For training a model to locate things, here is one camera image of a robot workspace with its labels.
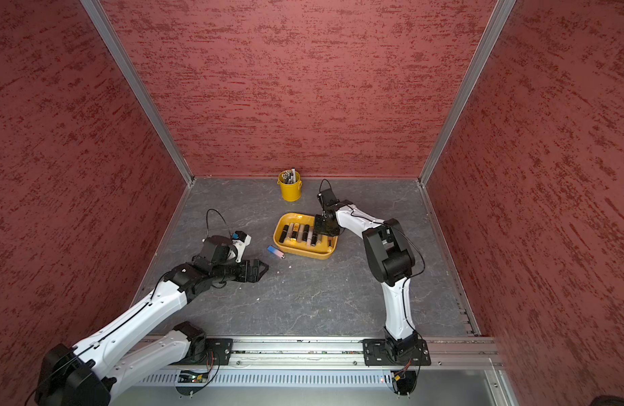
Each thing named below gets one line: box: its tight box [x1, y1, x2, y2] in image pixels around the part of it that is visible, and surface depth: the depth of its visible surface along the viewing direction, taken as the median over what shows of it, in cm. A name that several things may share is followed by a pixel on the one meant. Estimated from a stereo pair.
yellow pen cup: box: [276, 169, 303, 203], surface depth 112 cm
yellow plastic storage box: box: [273, 213, 339, 261], surface depth 99 cm
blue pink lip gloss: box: [267, 245, 285, 259], surface depth 96 cm
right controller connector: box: [390, 370, 417, 396], surface depth 72 cm
